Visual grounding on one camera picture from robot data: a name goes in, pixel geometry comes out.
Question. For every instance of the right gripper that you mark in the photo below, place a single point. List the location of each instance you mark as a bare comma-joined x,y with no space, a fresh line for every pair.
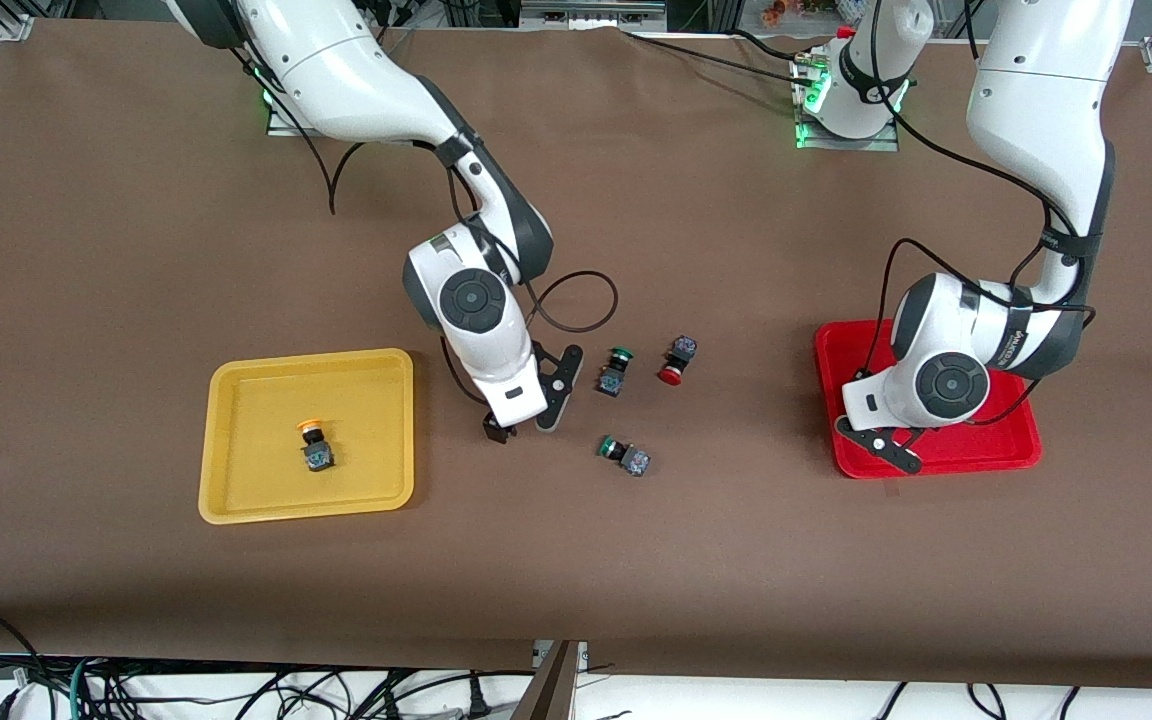
497,428

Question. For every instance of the yellow push button switch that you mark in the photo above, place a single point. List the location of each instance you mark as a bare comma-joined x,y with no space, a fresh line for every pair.
317,456

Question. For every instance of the red push button switch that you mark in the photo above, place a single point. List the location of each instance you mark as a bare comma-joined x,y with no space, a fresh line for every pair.
681,352

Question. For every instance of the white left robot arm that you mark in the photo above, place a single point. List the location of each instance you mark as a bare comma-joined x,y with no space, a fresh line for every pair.
1036,110

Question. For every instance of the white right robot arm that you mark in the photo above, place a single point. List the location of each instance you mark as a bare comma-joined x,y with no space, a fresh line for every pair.
336,70

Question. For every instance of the red plastic tray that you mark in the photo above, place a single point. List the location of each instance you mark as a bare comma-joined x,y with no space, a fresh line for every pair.
996,445

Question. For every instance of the brown table cover mat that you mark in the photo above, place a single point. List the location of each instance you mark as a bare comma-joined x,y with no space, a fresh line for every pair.
636,560

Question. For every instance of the yellow plastic tray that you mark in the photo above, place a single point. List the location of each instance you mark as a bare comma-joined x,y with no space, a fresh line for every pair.
256,480

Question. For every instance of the green push button switch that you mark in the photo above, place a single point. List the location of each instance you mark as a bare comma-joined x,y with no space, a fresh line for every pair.
612,380
636,462

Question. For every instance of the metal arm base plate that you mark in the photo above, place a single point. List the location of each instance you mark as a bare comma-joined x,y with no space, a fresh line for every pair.
281,128
846,145

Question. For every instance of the brown table support post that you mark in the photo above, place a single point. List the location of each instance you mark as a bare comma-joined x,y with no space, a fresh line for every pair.
548,690

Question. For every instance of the grey metal rail device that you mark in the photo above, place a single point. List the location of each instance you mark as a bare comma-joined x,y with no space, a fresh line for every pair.
591,15

